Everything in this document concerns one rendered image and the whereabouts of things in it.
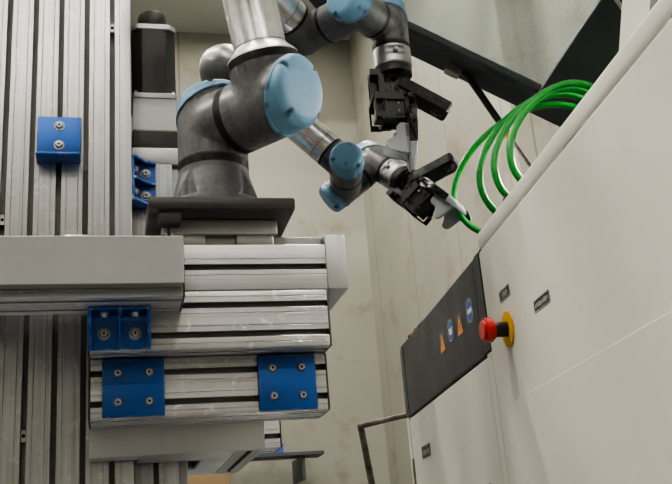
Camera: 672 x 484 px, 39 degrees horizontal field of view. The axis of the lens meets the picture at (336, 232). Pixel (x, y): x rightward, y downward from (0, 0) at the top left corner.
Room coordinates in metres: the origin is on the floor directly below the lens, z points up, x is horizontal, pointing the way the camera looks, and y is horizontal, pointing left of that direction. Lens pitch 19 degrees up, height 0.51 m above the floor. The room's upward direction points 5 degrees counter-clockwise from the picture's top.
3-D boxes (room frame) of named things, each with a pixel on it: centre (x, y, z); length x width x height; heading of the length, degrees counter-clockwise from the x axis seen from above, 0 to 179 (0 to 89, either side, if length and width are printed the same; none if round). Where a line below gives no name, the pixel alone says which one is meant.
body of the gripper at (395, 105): (1.65, -0.13, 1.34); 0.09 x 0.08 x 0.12; 98
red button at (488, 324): (1.33, -0.22, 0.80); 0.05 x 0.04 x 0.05; 8
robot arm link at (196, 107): (1.43, 0.19, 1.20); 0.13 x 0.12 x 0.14; 53
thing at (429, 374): (1.78, -0.19, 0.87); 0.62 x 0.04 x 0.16; 8
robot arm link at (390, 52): (1.65, -0.14, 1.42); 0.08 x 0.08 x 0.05
